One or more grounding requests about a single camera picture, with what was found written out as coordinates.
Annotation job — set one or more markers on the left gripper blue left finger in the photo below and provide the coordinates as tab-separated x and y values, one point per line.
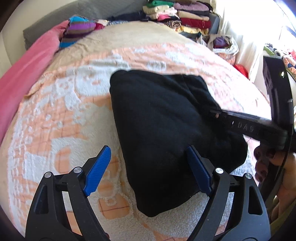
94	169

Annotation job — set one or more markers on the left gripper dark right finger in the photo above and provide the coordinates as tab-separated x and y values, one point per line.
201	168

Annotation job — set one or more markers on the black t-shirt with orange patches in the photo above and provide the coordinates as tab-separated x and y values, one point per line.
157	118

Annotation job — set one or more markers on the floral fabric bag with clothes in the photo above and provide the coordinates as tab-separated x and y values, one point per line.
222	45

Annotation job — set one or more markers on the pile of folded clothes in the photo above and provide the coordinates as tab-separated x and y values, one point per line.
185	17

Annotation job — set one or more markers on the right hand with red nails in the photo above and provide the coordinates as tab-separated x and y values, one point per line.
286	192

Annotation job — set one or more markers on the orange white floral bedspread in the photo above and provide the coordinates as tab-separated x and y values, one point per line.
67	118

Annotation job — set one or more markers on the red plastic bag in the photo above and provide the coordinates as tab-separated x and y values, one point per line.
242	70

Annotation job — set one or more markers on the lime green sleeve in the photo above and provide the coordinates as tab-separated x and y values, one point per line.
277	220

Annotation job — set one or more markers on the pink fleece blanket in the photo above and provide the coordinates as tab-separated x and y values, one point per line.
18	80

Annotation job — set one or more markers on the beige bed sheet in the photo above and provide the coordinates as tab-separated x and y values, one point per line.
131	34

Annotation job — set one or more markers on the striped colourful cushion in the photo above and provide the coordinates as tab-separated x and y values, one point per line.
78	28

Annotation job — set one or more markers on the dark navy garment by headboard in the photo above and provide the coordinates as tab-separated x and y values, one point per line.
130	17

